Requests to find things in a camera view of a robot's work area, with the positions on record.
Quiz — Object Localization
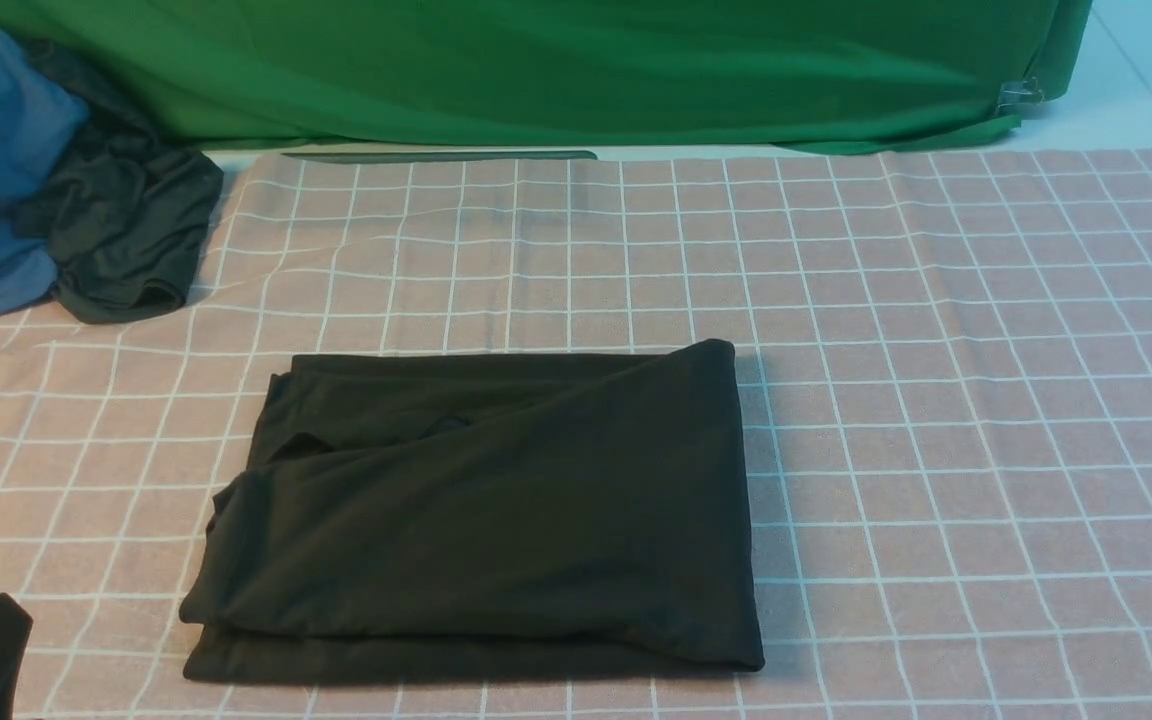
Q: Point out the dark gray long-sleeve top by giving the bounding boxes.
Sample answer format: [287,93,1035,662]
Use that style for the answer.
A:
[179,340,765,687]

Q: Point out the dark crumpled garment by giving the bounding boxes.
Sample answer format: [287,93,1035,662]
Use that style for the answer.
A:
[9,38,223,325]

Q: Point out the green backdrop cloth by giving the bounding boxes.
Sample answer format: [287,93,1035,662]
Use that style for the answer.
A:
[0,1,1092,156]

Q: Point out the pink white-checked tablecloth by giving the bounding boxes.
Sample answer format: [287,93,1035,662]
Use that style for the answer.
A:
[0,150,1152,719]

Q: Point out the metal binder clip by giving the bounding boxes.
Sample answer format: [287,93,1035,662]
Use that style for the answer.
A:
[995,77,1046,118]

